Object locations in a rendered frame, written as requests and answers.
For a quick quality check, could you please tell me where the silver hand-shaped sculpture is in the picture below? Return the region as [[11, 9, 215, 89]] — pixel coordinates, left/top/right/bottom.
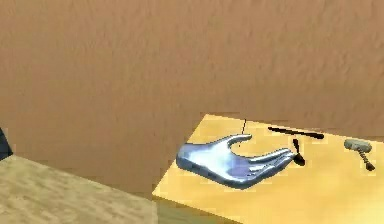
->
[[175, 133, 297, 190]]

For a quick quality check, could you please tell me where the thin black wire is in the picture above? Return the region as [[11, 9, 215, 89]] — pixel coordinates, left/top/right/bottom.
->
[[238, 118, 248, 147]]

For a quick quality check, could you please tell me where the long black rod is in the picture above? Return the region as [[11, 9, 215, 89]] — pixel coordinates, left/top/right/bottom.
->
[[267, 126, 325, 140]]

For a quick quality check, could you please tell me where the grey hammer with dark handle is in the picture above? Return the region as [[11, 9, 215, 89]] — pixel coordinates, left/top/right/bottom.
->
[[343, 138, 377, 172]]

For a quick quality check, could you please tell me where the yellow wooden table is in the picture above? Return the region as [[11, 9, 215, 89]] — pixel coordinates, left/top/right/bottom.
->
[[152, 113, 384, 224]]

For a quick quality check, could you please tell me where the dark blue object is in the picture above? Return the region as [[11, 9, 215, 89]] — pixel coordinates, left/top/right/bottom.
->
[[0, 127, 14, 162]]

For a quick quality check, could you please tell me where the tan stone worktop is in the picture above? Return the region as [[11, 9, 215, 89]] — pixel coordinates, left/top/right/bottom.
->
[[0, 154, 160, 224]]

